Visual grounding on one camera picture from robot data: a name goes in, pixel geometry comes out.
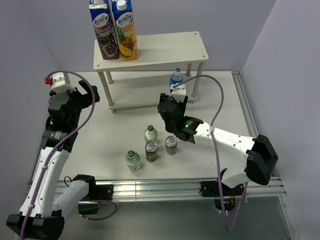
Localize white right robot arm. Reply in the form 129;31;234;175
157;93;279;197

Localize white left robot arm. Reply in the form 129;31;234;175
6;80;100;240

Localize beige two-tier shelf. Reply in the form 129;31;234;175
93;31;209;113

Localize dark can right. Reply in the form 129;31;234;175
164;135;178;155

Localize dark can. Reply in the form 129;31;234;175
164;135;178;155
144;141;158;163

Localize Chang soda bottle rear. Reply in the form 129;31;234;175
144;125;158;143

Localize chang soda bottle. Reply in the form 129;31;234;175
125;150;142;171
144;125;158;143

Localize dark can left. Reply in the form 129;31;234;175
144;141;158;163

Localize Chang soda bottle front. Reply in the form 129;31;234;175
125;150;142;171

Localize grape juice carton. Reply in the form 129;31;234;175
88;0;120;60

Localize pineapple juice carton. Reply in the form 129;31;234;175
112;0;139;61

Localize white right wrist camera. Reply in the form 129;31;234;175
169;84;187;103

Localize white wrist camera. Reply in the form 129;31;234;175
169;84;187;103
44;72;76;94

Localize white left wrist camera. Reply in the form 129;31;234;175
44;72;76;94

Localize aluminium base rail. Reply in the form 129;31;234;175
96;176;286;203

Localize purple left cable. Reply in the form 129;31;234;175
19;70;118;237

